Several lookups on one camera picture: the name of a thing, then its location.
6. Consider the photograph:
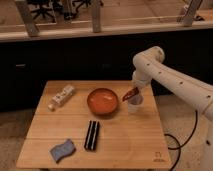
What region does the orange bowl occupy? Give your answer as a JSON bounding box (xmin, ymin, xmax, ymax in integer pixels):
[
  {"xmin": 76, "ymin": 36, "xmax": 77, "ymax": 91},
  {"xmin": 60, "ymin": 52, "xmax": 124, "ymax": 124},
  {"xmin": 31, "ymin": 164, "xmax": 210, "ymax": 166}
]
[{"xmin": 87, "ymin": 88, "xmax": 118, "ymax": 115}]

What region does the black cable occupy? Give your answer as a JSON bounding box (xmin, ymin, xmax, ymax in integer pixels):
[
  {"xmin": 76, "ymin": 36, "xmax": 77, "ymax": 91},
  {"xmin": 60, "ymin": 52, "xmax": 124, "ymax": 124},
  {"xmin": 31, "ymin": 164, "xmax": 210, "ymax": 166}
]
[{"xmin": 164, "ymin": 109, "xmax": 199, "ymax": 171}]

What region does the grey metal post middle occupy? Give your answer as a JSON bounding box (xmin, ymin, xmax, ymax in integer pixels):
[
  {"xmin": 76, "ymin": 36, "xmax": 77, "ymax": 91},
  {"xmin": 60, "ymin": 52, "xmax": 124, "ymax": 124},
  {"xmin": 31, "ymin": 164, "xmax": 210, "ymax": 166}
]
[{"xmin": 91, "ymin": 0, "xmax": 101, "ymax": 33}]

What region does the white ceramic cup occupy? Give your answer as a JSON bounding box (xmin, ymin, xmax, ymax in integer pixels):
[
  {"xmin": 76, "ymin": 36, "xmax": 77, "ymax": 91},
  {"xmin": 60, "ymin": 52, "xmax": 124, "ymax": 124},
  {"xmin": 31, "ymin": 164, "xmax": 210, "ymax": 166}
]
[{"xmin": 127, "ymin": 94, "xmax": 143, "ymax": 113}]

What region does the grey metal post right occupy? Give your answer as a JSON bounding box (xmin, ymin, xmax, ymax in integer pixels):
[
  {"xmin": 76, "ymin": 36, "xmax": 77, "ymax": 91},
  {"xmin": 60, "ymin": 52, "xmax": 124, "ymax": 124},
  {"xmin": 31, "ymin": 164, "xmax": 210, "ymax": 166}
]
[{"xmin": 182, "ymin": 0, "xmax": 203, "ymax": 27}]

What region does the grey metal post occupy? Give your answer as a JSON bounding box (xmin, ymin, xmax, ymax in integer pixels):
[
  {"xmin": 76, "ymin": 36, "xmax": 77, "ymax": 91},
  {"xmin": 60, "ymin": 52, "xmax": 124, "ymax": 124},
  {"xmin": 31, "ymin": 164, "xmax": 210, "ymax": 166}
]
[
  {"xmin": 91, "ymin": 0, "xmax": 101, "ymax": 33},
  {"xmin": 182, "ymin": 0, "xmax": 203, "ymax": 27},
  {"xmin": 15, "ymin": 0, "xmax": 39, "ymax": 37}
]

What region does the black striped box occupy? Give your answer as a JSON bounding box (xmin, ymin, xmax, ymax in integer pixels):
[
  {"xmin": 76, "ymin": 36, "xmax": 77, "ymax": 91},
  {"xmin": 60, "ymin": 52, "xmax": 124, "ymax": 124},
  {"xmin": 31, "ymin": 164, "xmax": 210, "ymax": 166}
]
[{"xmin": 84, "ymin": 121, "xmax": 100, "ymax": 151}]

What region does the white plastic bottle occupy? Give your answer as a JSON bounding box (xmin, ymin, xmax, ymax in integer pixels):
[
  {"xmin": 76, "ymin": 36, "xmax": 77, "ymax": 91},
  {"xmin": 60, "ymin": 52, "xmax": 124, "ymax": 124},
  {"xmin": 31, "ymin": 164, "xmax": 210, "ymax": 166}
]
[{"xmin": 48, "ymin": 85, "xmax": 75, "ymax": 111}]

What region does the grey metal post left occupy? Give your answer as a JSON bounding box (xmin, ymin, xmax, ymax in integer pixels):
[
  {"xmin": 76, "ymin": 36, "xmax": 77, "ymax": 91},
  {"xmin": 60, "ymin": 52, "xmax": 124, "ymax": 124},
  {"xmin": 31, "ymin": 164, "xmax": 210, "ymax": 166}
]
[{"xmin": 15, "ymin": 0, "xmax": 39, "ymax": 37}]

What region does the blue sponge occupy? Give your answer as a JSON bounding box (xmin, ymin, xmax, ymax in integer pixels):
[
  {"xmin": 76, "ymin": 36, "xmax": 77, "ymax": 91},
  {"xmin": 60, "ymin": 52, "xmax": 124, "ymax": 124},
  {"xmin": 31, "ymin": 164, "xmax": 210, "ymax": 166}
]
[{"xmin": 50, "ymin": 139, "xmax": 76, "ymax": 163}]

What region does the office chair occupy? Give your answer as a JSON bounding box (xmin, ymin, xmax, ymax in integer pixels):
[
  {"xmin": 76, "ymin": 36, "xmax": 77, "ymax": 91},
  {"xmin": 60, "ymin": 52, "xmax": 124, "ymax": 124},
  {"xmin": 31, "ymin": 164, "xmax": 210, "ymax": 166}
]
[{"xmin": 26, "ymin": 0, "xmax": 55, "ymax": 22}]

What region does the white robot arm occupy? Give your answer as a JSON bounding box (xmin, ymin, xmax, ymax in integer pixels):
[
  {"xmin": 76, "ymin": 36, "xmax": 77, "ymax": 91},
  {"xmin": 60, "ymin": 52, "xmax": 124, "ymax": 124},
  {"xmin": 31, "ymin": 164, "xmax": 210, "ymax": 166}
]
[{"xmin": 132, "ymin": 46, "xmax": 213, "ymax": 171}]

